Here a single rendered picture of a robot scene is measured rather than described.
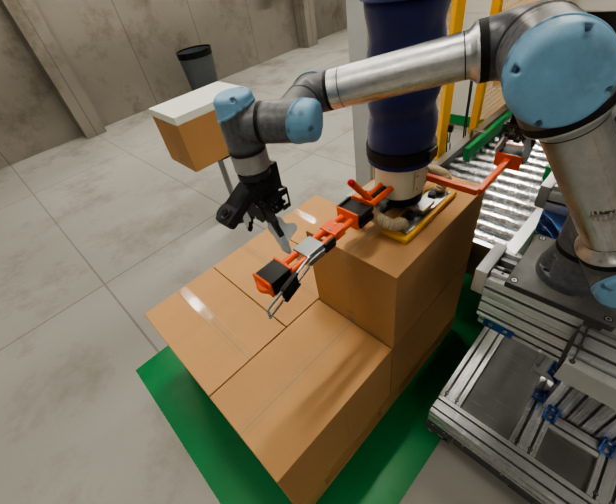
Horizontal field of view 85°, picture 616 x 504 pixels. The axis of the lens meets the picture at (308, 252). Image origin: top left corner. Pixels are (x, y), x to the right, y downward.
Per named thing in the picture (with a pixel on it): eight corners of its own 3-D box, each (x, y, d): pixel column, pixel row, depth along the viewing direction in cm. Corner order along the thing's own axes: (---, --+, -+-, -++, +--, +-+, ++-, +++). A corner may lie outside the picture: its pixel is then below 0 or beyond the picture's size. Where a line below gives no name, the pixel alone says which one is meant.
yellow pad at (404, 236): (432, 187, 133) (433, 176, 129) (456, 195, 127) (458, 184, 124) (381, 234, 117) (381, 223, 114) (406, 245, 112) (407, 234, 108)
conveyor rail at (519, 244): (625, 106, 265) (638, 81, 252) (634, 107, 262) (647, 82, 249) (492, 279, 162) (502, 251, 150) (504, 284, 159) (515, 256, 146)
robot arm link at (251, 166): (244, 162, 63) (220, 153, 68) (251, 183, 67) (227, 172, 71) (273, 145, 67) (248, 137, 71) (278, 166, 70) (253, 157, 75)
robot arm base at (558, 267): (617, 268, 81) (638, 238, 75) (599, 308, 75) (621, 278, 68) (547, 245, 90) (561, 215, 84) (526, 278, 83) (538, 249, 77)
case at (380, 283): (395, 228, 179) (397, 160, 152) (468, 259, 156) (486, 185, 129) (318, 297, 152) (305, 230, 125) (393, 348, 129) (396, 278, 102)
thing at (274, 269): (278, 267, 98) (274, 255, 95) (295, 279, 94) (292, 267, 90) (256, 285, 94) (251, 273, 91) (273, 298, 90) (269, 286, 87)
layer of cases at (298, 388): (323, 241, 241) (316, 194, 214) (455, 312, 182) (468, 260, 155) (178, 356, 188) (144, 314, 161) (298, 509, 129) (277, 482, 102)
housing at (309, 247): (310, 245, 103) (308, 234, 100) (326, 254, 100) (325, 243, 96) (294, 258, 100) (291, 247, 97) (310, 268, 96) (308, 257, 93)
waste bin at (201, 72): (212, 88, 622) (198, 43, 573) (230, 91, 589) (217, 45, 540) (186, 99, 596) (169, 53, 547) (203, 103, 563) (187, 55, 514)
